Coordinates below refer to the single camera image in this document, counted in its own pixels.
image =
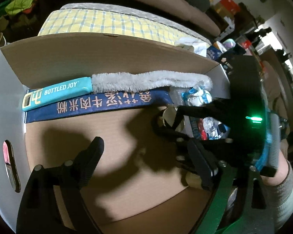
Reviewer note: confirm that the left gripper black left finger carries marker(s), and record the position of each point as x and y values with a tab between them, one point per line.
38	211

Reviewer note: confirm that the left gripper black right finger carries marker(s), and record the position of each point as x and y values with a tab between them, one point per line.
238	203

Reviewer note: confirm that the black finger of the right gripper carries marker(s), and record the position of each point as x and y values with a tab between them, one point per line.
218	109
185	145

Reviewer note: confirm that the small dark spray can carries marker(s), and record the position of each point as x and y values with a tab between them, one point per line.
167	117

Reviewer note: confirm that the cardboard sorting box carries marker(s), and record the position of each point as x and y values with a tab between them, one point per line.
136	187

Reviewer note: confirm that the person's right hand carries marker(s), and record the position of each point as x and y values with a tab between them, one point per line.
281	173

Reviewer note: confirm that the purple egg toy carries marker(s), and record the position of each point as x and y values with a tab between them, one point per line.
229	44

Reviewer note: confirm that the red gift boxes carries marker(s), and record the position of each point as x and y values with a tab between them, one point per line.
227	8

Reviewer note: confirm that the dark blue noodle box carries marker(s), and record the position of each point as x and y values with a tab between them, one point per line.
97	103

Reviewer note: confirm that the yellow plaid tablecloth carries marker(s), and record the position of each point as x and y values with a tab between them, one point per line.
117	20

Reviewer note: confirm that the white bottle brush teal handle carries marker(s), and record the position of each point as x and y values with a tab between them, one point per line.
120	81

